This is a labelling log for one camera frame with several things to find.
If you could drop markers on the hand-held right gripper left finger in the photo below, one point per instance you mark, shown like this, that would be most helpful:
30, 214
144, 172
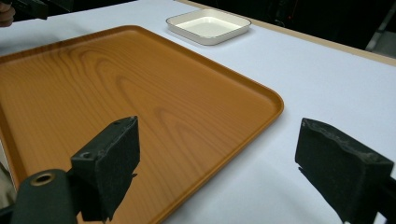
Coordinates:
107, 168

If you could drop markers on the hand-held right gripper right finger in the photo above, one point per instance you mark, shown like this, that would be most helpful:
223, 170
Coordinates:
339, 168

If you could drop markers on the grey metal stand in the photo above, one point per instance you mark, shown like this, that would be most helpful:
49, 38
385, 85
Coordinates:
382, 37

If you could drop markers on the orange wood-grain tray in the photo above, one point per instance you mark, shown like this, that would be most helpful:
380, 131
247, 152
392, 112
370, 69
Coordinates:
130, 93

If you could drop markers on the white square dish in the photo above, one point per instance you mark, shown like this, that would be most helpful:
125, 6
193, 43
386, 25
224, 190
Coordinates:
208, 26

